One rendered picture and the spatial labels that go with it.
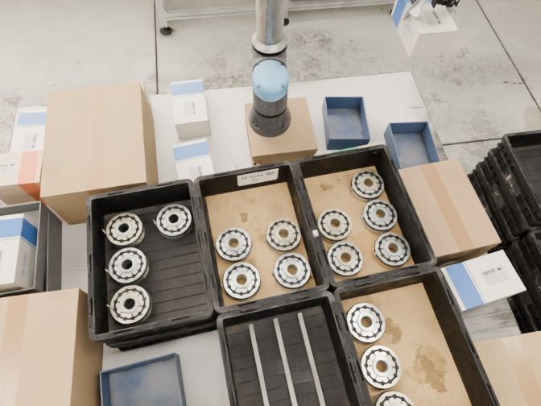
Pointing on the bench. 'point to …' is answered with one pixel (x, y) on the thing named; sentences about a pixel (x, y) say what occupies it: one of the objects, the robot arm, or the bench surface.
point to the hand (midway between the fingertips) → (424, 17)
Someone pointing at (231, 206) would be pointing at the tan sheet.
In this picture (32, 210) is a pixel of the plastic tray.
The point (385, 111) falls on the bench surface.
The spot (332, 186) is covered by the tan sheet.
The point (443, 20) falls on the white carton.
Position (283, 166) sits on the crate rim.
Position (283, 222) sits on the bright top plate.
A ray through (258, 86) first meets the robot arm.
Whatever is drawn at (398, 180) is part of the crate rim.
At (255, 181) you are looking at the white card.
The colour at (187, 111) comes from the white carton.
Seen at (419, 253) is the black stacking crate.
